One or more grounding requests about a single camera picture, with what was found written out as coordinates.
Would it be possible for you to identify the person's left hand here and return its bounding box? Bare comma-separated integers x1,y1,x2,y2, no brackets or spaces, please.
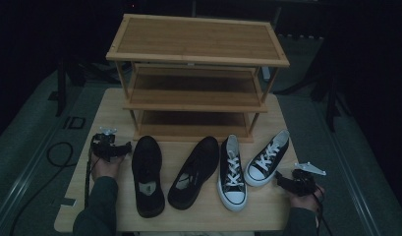
90,153,126,181

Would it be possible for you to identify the black shoe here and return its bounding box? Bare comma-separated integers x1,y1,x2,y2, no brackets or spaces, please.
167,136,220,210
131,135,166,219

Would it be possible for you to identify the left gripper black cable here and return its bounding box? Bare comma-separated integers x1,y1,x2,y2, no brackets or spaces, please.
84,144,95,209

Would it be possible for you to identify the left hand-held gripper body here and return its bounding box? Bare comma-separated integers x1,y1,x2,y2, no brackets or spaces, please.
89,127,120,162

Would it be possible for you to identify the black floor cable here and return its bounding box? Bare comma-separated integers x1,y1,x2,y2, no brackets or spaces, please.
8,141,75,236

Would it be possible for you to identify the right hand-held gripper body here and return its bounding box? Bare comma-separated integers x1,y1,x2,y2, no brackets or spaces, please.
288,161,327,198

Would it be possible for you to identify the black metal stand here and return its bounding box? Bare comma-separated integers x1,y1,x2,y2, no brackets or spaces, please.
47,57,88,117
273,62,352,133

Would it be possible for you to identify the person's right hand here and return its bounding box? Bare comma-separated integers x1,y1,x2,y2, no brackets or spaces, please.
289,186,325,212

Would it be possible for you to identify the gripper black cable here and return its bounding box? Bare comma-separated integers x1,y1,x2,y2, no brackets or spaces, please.
311,186,334,236
84,144,95,209

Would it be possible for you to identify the wooden shoe rack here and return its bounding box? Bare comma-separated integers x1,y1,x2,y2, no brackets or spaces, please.
105,13,291,145

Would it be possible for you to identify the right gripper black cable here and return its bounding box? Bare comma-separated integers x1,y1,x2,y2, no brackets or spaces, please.
311,186,334,236

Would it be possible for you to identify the black white canvas sneaker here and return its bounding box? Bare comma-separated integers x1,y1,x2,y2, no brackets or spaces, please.
243,129,291,188
216,133,249,212

